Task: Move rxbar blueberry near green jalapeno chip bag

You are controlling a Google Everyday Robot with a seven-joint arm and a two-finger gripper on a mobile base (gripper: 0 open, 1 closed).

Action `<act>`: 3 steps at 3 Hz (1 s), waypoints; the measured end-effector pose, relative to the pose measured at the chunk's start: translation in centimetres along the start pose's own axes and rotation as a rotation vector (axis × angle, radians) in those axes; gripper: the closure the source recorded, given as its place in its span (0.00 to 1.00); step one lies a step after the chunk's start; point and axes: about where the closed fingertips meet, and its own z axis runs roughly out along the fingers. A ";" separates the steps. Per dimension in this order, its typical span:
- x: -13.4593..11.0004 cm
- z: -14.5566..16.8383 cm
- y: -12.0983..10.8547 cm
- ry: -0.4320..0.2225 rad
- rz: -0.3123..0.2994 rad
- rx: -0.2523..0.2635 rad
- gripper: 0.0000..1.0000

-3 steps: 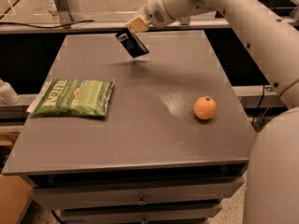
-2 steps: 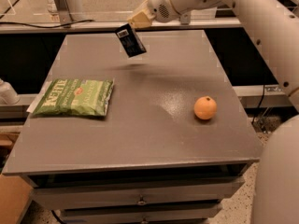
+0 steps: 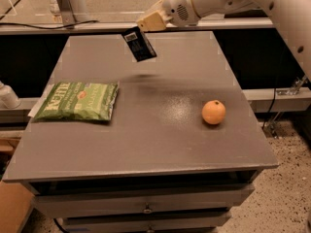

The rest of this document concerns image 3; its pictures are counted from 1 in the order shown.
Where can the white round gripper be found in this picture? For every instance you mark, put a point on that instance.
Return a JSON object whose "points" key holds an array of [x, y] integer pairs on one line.
{"points": [[177, 6]]}

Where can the dark blue rxbar wrapper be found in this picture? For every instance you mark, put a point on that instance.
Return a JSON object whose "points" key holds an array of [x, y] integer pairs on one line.
{"points": [[138, 44]]}

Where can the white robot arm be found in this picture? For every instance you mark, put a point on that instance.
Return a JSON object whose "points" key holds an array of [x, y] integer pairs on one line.
{"points": [[291, 18]]}

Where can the green jalapeno chip bag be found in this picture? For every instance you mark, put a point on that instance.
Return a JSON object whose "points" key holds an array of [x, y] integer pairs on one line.
{"points": [[76, 101]]}

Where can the orange fruit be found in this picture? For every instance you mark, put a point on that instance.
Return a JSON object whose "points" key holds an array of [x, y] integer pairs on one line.
{"points": [[213, 112]]}

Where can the white pipe at left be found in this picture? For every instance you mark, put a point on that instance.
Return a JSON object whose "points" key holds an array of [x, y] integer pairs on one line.
{"points": [[8, 97]]}

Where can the lower grey drawer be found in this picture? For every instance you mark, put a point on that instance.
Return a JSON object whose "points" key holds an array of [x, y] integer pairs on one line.
{"points": [[147, 223]]}

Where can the grey drawer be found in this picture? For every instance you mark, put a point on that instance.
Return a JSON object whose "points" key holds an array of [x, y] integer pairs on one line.
{"points": [[147, 223], [143, 201]]}

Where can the upper grey drawer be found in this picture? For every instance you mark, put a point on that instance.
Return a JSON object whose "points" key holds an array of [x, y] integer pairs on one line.
{"points": [[143, 201]]}

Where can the brown cardboard box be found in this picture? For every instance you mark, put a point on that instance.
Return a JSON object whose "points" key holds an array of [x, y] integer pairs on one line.
{"points": [[15, 207]]}

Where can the grey metal rail frame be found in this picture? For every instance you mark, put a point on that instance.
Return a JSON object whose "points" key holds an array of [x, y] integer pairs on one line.
{"points": [[96, 27]]}

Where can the left metal bracket post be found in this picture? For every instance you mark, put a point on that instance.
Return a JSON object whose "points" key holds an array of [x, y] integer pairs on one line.
{"points": [[66, 12]]}

